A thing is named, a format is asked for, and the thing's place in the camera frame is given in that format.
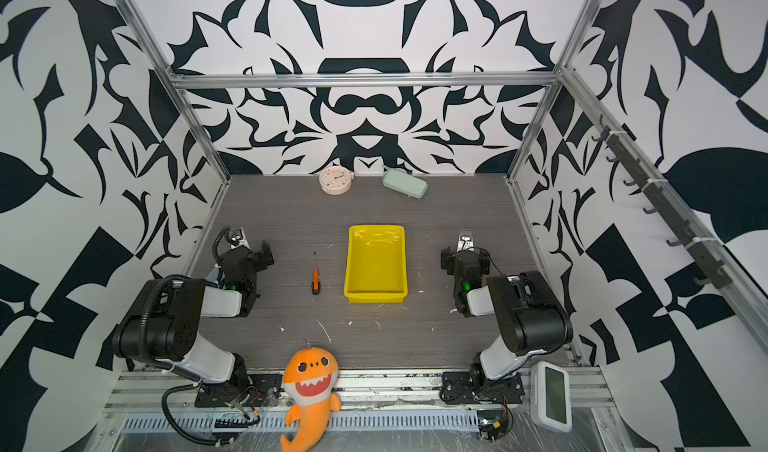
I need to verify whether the orange handled screwdriver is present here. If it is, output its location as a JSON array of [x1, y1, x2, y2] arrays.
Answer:
[[311, 253, 321, 295]]

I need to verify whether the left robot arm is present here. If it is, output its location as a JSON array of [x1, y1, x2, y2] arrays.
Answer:
[[111, 241, 275, 384]]

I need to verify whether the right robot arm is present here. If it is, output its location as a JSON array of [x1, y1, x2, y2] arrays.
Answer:
[[440, 246, 573, 382]]

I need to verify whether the yellow plastic bin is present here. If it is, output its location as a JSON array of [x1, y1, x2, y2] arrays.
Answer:
[[343, 224, 408, 304]]

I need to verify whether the mint green case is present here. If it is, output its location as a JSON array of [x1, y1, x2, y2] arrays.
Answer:
[[382, 169, 428, 199]]

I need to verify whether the pink round clock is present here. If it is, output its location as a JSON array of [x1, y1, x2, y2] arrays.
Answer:
[[318, 165, 354, 195]]

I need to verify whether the orange shark plush toy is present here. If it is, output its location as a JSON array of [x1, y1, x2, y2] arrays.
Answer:
[[280, 347, 341, 451]]

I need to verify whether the white tablet device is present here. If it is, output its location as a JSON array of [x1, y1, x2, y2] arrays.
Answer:
[[530, 361, 573, 433]]

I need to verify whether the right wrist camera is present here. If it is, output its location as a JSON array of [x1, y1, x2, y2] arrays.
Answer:
[[457, 229, 474, 251]]

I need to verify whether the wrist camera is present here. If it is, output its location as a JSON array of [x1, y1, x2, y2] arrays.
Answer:
[[457, 229, 474, 251], [226, 227, 250, 249]]

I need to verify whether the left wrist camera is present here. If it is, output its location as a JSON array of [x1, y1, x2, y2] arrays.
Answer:
[[226, 227, 250, 249]]

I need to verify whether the black corrugated cable hose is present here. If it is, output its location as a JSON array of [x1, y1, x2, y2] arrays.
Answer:
[[136, 276, 260, 447]]

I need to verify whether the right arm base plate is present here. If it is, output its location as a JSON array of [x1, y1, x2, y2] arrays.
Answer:
[[439, 372, 525, 405]]

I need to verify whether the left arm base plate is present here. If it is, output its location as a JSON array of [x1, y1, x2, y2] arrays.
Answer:
[[194, 373, 282, 408]]

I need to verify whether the aluminium frame rail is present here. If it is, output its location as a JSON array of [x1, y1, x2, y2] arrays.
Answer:
[[170, 72, 555, 90]]

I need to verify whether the white slotted cable duct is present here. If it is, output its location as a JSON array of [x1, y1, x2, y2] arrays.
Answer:
[[118, 408, 481, 435]]

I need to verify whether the black wall hook rail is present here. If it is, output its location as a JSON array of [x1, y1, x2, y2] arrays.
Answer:
[[594, 115, 733, 289]]

